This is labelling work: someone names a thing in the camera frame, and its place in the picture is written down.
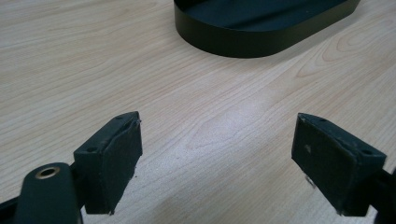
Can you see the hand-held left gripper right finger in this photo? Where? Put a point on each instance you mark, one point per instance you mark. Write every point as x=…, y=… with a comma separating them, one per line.
x=333, y=168

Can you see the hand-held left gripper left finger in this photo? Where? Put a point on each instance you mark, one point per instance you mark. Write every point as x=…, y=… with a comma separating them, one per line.
x=109, y=165

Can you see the black oval tray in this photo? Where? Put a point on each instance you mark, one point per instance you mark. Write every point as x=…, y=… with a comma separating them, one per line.
x=258, y=28

